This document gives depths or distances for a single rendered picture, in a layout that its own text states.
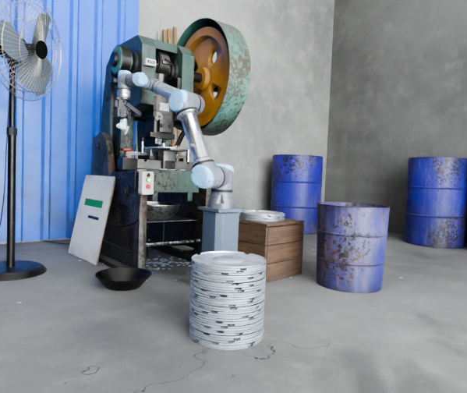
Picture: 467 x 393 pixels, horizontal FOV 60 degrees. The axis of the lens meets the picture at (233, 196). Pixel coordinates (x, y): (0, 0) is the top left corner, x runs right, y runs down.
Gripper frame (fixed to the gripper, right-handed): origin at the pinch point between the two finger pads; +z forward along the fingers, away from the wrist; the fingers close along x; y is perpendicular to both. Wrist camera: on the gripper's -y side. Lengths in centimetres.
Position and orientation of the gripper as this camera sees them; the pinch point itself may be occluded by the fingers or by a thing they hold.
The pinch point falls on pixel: (125, 132)
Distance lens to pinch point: 250.5
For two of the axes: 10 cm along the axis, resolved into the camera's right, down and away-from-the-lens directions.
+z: -0.4, 10.0, 0.6
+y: -7.8, 0.0, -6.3
